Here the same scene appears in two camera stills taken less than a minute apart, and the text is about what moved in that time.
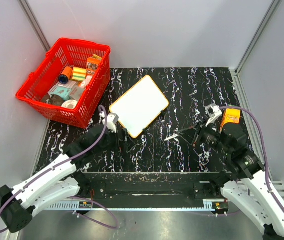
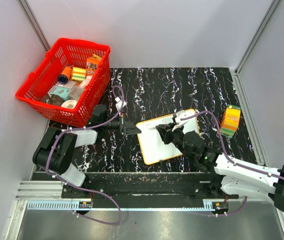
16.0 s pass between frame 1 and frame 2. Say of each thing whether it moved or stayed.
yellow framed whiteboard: moved
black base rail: stayed
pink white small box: stayed
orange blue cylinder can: stayed
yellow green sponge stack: stayed
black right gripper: moved
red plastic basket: stayed
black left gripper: moved
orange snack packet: stayed
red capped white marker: moved
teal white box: stayed
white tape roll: stayed
